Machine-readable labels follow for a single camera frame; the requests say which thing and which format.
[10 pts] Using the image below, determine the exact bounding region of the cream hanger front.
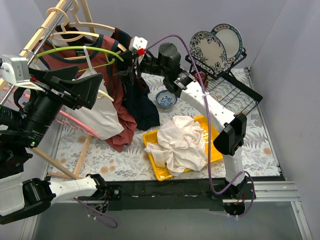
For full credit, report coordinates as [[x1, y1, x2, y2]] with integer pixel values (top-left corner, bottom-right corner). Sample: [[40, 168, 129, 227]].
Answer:
[[97, 89, 114, 102]]

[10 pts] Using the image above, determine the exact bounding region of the cream hanger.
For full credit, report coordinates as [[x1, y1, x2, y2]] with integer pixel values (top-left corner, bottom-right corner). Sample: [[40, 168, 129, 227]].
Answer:
[[97, 89, 114, 102], [37, 31, 127, 61], [46, 6, 116, 34]]

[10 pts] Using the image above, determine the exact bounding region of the white camisole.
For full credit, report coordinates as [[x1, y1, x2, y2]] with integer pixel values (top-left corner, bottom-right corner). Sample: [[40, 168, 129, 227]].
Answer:
[[59, 45, 125, 141]]

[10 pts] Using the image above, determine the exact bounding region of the pink hanger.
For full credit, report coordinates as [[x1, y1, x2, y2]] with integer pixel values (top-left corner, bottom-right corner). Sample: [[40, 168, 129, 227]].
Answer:
[[0, 86, 100, 140]]

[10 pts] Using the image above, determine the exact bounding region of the red tank top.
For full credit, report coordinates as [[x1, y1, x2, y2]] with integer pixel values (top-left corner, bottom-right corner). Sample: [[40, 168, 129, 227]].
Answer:
[[39, 35, 137, 152]]

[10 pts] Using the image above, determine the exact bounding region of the green hanger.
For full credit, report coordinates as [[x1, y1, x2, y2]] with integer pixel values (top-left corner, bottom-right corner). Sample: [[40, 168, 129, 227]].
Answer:
[[36, 46, 124, 73]]

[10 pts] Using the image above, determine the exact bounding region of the white tank top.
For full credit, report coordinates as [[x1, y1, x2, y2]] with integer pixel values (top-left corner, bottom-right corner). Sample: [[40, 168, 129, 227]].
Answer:
[[144, 115, 208, 177]]

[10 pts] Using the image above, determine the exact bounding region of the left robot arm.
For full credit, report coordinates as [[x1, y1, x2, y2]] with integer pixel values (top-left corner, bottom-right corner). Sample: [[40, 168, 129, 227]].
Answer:
[[0, 66, 107, 225]]

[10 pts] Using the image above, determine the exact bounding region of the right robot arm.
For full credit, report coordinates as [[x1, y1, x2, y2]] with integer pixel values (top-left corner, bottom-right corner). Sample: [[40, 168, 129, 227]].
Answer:
[[117, 42, 255, 199]]

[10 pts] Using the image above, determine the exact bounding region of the navy tank top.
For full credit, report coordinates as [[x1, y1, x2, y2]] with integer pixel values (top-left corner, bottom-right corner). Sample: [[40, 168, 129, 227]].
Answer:
[[110, 27, 162, 132]]

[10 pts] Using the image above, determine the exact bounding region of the blue white small bowl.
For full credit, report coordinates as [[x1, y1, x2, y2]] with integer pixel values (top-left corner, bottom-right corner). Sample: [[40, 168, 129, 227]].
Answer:
[[155, 90, 178, 108]]

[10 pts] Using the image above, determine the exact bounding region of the red mug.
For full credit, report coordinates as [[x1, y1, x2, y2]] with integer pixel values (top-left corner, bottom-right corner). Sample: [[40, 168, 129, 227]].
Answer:
[[193, 72, 209, 88]]

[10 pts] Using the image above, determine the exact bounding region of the wooden clothes rack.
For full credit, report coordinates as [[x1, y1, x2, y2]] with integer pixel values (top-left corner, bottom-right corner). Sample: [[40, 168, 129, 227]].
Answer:
[[0, 0, 99, 181]]

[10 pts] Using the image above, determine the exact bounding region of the floral blue plate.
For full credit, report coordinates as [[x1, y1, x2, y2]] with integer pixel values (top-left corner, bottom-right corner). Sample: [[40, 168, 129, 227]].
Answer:
[[189, 31, 227, 75]]

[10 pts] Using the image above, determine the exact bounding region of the green rimmed white plate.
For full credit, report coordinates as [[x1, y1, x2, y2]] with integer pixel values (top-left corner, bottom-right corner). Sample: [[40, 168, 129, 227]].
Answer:
[[211, 23, 243, 63]]

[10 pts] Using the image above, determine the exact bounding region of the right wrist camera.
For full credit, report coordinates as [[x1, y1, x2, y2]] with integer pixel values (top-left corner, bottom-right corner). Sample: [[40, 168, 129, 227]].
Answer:
[[128, 36, 148, 56]]

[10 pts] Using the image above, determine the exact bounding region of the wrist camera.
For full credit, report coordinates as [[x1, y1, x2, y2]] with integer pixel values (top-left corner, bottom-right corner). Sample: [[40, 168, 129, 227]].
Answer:
[[128, 36, 148, 56], [0, 54, 30, 86]]

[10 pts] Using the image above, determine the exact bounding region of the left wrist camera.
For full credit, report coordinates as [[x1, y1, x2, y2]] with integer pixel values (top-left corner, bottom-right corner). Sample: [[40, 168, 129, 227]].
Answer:
[[0, 54, 30, 86]]

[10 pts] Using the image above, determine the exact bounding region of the black wire dish rack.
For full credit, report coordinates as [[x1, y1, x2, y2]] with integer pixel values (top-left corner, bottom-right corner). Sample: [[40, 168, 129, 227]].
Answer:
[[194, 48, 263, 118]]

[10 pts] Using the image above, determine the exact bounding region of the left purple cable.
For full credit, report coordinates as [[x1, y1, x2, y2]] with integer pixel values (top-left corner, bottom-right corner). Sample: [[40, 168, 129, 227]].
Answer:
[[72, 197, 118, 229]]

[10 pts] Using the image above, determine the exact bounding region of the purple cable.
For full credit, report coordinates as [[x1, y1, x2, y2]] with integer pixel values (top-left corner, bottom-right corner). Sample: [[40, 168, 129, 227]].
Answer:
[[145, 34, 257, 217], [72, 197, 118, 229]]

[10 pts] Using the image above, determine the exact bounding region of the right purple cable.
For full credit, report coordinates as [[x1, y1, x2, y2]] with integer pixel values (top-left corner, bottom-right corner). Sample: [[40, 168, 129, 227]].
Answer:
[[145, 34, 257, 217]]

